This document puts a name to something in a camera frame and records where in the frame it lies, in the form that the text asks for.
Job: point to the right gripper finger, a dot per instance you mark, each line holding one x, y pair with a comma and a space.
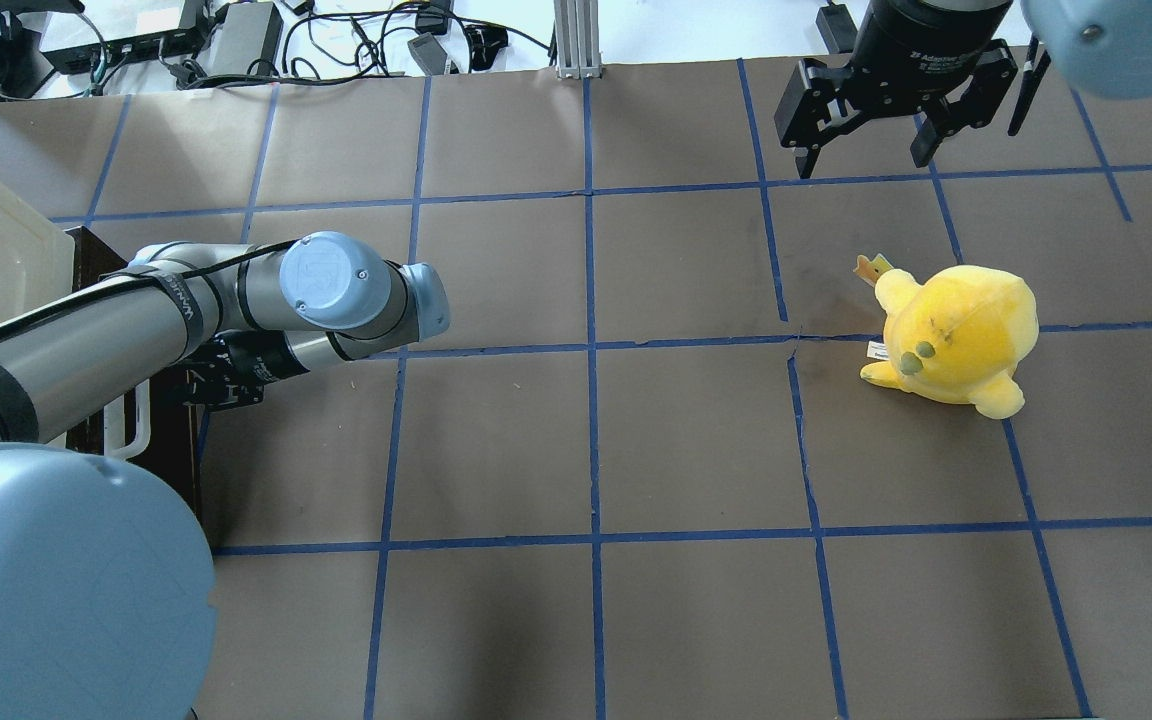
990, 80
819, 104

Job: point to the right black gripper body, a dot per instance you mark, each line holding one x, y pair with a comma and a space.
911, 45

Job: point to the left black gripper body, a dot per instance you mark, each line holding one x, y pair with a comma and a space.
258, 362

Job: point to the dark brown wooden drawer cabinet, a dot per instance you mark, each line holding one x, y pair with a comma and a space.
172, 449

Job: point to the white drawer handle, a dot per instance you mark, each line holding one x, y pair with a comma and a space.
123, 436

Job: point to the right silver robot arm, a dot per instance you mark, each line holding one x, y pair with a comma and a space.
1101, 47

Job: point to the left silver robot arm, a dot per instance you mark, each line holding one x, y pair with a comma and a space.
105, 572

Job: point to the yellow plush dinosaur toy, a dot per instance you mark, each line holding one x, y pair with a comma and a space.
956, 339

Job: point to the black power adapter brick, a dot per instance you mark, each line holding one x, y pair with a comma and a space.
245, 38

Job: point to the aluminium frame post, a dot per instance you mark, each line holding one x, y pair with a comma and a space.
576, 40

